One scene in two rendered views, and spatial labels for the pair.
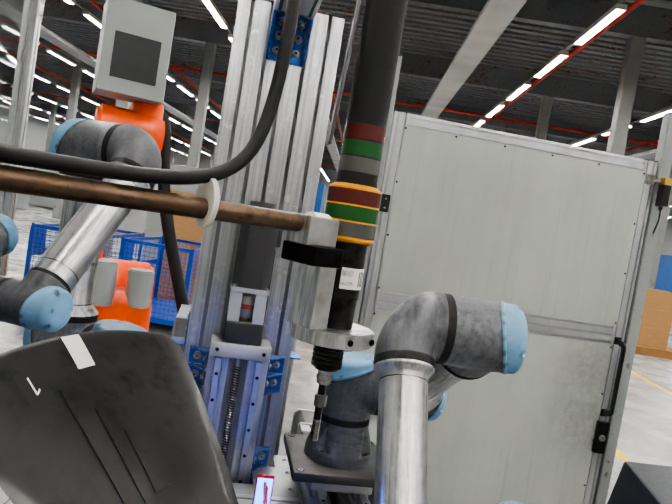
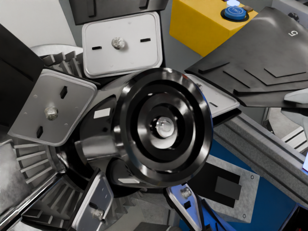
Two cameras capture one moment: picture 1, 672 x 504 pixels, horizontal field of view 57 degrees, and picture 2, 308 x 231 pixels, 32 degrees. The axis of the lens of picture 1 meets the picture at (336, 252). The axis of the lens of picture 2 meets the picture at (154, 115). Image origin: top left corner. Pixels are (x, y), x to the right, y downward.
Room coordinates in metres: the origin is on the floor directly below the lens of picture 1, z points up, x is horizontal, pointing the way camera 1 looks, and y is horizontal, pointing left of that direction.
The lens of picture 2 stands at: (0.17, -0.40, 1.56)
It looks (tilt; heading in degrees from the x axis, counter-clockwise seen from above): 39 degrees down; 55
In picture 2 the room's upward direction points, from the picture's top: 5 degrees clockwise
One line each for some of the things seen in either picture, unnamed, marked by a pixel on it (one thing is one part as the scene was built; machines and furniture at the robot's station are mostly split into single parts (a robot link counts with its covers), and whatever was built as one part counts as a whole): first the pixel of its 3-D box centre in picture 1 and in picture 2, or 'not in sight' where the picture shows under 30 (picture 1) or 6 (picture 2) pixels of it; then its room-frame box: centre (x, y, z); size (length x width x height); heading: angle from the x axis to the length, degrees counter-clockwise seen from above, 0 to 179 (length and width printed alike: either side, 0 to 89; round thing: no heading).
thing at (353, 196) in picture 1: (354, 197); not in sight; (0.50, -0.01, 1.58); 0.04 x 0.04 x 0.01
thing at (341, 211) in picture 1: (351, 213); not in sight; (0.50, -0.01, 1.57); 0.04 x 0.04 x 0.01
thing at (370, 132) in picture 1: (364, 134); not in sight; (0.50, -0.01, 1.63); 0.03 x 0.03 x 0.01
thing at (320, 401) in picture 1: (318, 409); not in sight; (0.50, -0.01, 1.40); 0.01 x 0.01 x 0.05
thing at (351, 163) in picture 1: (359, 166); not in sight; (0.50, -0.01, 1.61); 0.03 x 0.03 x 0.01
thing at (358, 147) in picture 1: (362, 150); not in sight; (0.50, -0.01, 1.62); 0.03 x 0.03 x 0.01
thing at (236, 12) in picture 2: not in sight; (234, 13); (0.82, 0.29, 1.08); 0.04 x 0.04 x 0.02
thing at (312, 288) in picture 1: (331, 280); not in sight; (0.50, 0.00, 1.51); 0.09 x 0.07 x 0.10; 134
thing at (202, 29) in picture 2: not in sight; (214, 28); (0.81, 0.34, 1.02); 0.16 x 0.10 x 0.11; 99
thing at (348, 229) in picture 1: (348, 229); not in sight; (0.50, -0.01, 1.55); 0.04 x 0.04 x 0.01
